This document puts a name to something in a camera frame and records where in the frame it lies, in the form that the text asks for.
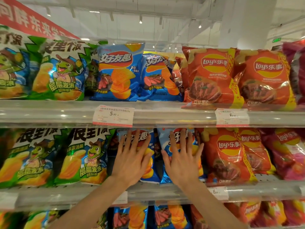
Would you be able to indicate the person's right hand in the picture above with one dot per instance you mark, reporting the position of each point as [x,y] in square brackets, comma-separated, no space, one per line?
[183,169]

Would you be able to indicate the person's left hand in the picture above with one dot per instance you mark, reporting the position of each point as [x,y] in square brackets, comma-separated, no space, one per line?
[129,166]

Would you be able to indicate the blue steak-print chips bag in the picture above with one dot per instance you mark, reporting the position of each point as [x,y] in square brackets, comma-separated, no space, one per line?
[152,175]
[164,140]

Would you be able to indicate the grey metal store shelf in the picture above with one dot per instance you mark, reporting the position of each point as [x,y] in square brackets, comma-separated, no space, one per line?
[166,114]

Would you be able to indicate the maroon chip bags group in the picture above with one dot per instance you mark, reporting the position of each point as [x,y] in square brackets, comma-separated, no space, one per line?
[212,78]

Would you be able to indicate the frog chip bags group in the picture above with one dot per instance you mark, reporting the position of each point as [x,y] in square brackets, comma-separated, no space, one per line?
[59,73]

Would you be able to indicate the person's right forearm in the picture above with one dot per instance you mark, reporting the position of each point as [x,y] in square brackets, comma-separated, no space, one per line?
[212,209]

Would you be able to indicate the person's left forearm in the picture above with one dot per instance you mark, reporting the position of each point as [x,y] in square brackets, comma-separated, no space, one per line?
[90,205]

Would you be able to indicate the white price label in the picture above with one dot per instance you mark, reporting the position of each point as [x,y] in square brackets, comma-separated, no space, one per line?
[231,118]
[9,200]
[121,198]
[218,193]
[113,116]
[302,191]

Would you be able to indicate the green exit sign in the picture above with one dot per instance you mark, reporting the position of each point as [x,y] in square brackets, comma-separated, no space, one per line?
[276,40]

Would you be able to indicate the red hanging banner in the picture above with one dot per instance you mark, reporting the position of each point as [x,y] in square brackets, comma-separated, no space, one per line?
[31,19]

